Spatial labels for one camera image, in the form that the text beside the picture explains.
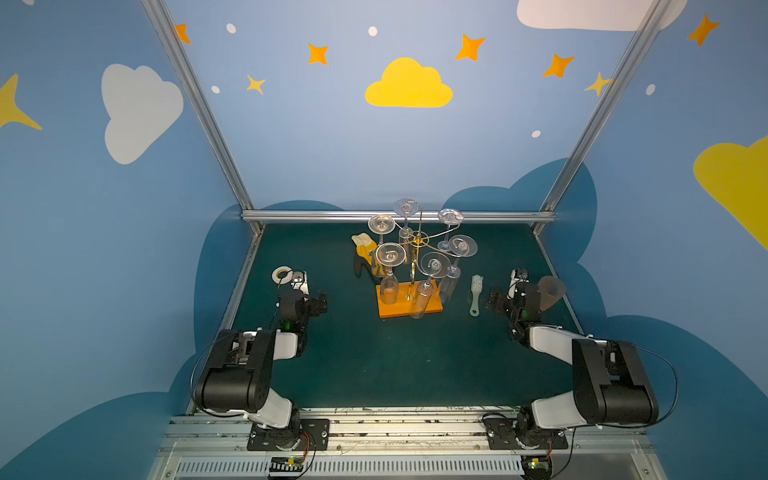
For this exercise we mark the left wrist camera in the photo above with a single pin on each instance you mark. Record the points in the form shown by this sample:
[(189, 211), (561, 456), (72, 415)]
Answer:
[(299, 281)]

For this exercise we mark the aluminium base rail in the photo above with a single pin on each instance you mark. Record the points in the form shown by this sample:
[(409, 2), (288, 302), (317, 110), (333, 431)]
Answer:
[(460, 442)]

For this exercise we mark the orange wooden rack base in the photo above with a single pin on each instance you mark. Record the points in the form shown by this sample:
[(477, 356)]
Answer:
[(411, 300)]

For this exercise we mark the white tape roll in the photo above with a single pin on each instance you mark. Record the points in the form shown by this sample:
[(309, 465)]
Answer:
[(282, 275)]

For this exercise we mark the pale green scrub brush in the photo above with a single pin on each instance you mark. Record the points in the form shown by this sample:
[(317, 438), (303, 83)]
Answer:
[(476, 288)]

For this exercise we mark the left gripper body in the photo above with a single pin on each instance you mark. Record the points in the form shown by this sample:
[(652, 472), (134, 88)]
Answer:
[(315, 303)]

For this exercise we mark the clear flute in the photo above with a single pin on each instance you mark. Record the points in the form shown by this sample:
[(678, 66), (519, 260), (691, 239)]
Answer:
[(452, 219), (381, 225), (459, 246), (406, 208), (433, 265), (389, 256)]

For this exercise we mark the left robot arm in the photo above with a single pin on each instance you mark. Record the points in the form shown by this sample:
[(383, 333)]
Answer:
[(236, 378)]

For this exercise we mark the frosted brown plastic cup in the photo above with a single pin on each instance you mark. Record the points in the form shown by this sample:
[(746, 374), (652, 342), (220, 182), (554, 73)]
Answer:
[(551, 290)]

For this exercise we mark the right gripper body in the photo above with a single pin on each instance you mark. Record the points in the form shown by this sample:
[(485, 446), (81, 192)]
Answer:
[(501, 303)]

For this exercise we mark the yellow black rubber glove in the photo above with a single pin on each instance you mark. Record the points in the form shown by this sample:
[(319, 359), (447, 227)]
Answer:
[(364, 257)]

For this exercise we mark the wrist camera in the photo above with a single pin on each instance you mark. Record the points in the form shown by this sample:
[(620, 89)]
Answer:
[(518, 278), (299, 281)]

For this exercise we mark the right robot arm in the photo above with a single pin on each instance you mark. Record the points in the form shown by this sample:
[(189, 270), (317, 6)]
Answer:
[(610, 385)]

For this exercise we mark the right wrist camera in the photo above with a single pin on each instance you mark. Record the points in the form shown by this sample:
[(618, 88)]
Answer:
[(518, 278)]

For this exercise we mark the gold wire glass rack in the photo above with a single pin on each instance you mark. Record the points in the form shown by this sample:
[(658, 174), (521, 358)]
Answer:
[(422, 243)]

